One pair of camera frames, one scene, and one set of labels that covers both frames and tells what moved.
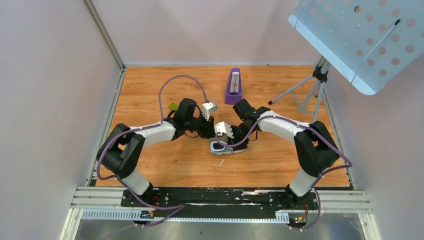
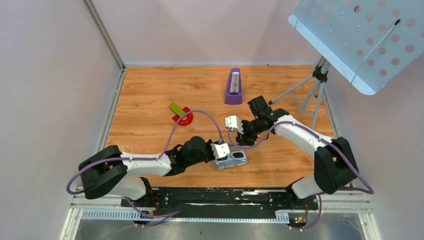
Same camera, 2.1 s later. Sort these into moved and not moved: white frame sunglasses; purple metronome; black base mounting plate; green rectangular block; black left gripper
Moved: white frame sunglasses; black left gripper
Not moved: black base mounting plate; purple metronome; green rectangular block
